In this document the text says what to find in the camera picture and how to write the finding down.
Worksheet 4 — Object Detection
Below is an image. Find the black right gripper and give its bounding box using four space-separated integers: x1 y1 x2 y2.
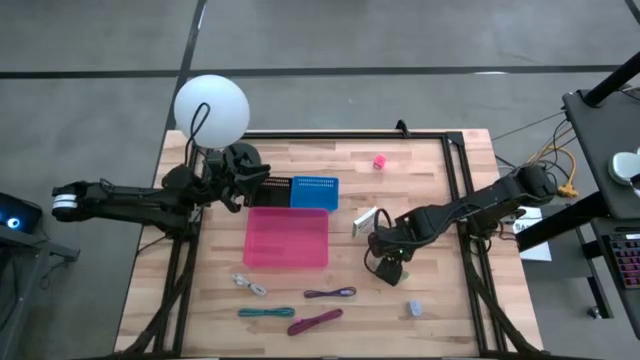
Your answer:
367 219 417 288

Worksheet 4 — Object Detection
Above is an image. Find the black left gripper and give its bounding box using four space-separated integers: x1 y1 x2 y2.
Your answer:
204 142 272 214

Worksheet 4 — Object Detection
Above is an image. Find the white rectangular card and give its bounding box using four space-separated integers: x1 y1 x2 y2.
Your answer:
351 205 380 238

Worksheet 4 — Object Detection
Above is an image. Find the white cable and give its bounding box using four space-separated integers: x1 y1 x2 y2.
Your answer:
231 272 268 297

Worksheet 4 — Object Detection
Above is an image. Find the teal cable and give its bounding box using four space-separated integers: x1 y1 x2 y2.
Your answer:
237 306 297 319

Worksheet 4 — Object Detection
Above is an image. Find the pink translucent plastic bin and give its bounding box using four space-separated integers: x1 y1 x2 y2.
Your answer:
242 206 331 270

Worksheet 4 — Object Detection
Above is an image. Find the blue plastic basket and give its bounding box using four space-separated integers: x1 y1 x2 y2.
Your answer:
289 175 340 212

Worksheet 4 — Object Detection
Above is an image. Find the white globe table lamp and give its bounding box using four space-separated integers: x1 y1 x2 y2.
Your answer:
173 74 251 150

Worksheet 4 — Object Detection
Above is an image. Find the white paper sheet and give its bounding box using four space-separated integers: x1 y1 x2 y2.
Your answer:
512 205 554 263

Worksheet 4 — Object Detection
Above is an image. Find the computer with blue light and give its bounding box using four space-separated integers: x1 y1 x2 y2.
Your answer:
0 192 44 235

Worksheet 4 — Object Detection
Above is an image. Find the grey metal stand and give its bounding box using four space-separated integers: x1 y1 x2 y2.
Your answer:
0 232 81 360

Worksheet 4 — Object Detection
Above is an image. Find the backlit keyboard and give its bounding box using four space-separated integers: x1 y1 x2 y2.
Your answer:
607 232 640 290

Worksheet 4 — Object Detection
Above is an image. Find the black side desk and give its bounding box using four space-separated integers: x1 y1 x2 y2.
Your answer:
514 52 640 341

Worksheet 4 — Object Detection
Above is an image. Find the white round device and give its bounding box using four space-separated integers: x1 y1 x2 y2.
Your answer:
608 148 640 189

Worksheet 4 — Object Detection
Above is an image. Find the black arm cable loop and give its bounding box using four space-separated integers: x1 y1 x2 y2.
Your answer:
185 102 212 154

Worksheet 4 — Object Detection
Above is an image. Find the black aluminium table frame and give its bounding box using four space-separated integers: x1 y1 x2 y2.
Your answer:
114 130 546 360

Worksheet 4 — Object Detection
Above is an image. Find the yellow cable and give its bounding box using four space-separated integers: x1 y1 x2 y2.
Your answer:
527 144 581 198

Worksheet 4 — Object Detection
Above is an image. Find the thin grey cable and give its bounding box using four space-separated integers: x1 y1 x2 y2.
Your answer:
492 110 566 142

